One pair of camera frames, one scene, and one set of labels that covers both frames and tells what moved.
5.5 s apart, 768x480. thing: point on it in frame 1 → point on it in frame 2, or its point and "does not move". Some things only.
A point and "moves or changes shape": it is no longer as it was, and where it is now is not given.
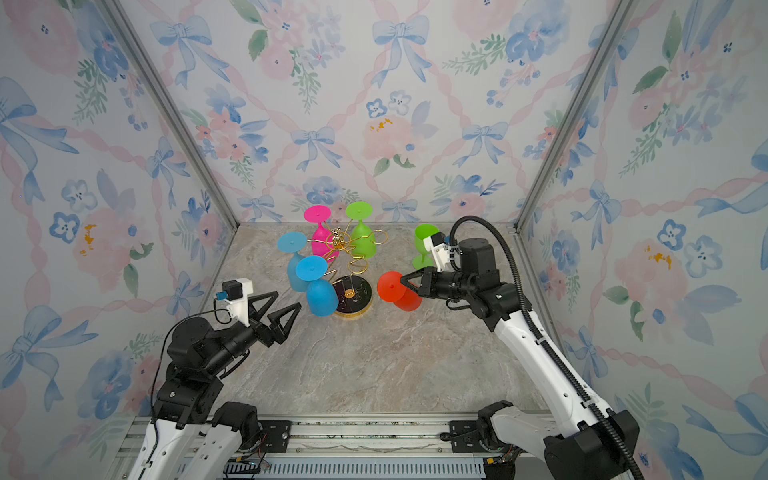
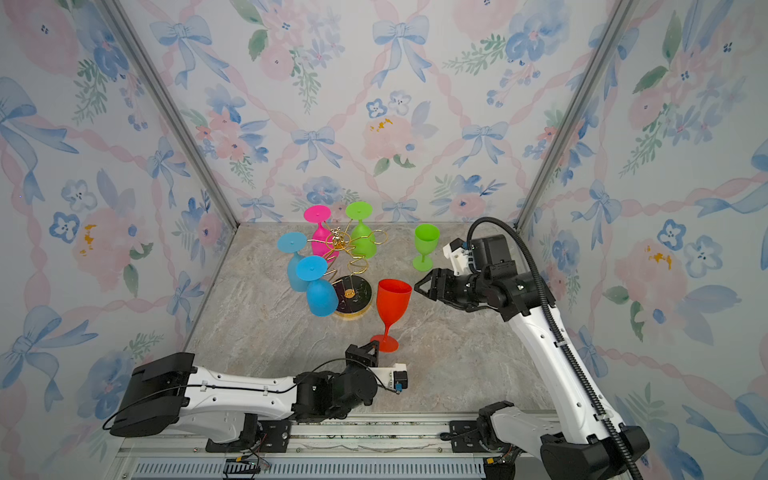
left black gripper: (274, 331) → (365, 354)
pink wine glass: (321, 214) does not move
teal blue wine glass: (293, 242) does not move
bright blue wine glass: (321, 295) does not move
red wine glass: (392, 290) moves or changes shape
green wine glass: (422, 232) does not move
